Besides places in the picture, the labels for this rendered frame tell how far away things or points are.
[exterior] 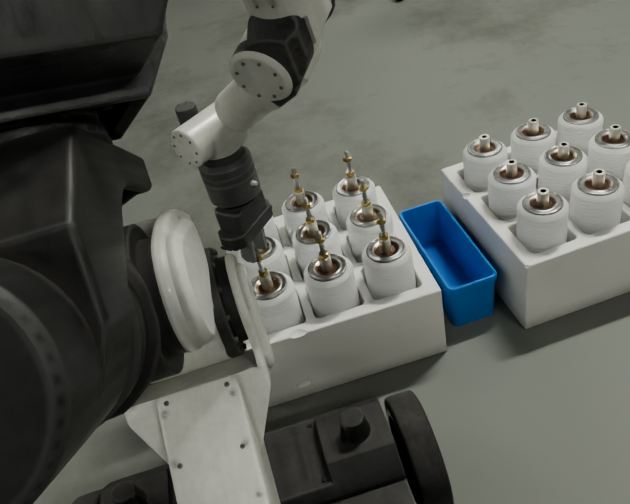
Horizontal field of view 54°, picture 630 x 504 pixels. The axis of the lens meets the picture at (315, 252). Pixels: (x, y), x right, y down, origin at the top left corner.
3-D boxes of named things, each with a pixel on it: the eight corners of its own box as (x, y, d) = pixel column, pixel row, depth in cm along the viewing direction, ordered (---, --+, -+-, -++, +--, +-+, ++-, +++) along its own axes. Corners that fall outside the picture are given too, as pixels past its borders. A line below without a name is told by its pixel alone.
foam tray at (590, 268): (692, 269, 133) (709, 202, 122) (525, 330, 130) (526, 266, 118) (583, 180, 163) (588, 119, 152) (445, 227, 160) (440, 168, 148)
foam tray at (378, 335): (447, 351, 130) (441, 289, 118) (268, 408, 128) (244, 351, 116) (389, 242, 160) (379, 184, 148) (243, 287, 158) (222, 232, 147)
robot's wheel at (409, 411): (459, 532, 101) (451, 467, 89) (430, 542, 101) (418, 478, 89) (416, 432, 117) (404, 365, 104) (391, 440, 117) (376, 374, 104)
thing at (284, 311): (285, 374, 125) (262, 312, 113) (258, 350, 131) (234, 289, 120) (321, 346, 128) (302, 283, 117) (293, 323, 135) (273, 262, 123)
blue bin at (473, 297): (500, 315, 134) (499, 274, 127) (452, 331, 133) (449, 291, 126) (443, 236, 157) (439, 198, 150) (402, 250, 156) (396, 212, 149)
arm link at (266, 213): (245, 203, 115) (226, 148, 108) (289, 210, 111) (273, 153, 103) (207, 246, 107) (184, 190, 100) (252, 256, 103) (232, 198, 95)
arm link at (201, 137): (266, 162, 102) (247, 100, 95) (221, 199, 96) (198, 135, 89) (218, 150, 108) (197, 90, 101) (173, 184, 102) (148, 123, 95)
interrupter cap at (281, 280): (263, 307, 114) (263, 305, 114) (241, 289, 119) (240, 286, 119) (295, 285, 117) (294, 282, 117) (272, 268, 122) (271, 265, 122)
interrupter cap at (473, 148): (508, 151, 136) (508, 149, 136) (476, 162, 136) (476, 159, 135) (492, 136, 142) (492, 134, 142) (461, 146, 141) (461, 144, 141)
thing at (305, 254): (359, 286, 139) (345, 224, 128) (335, 315, 134) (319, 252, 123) (324, 275, 145) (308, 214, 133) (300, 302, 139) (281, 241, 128)
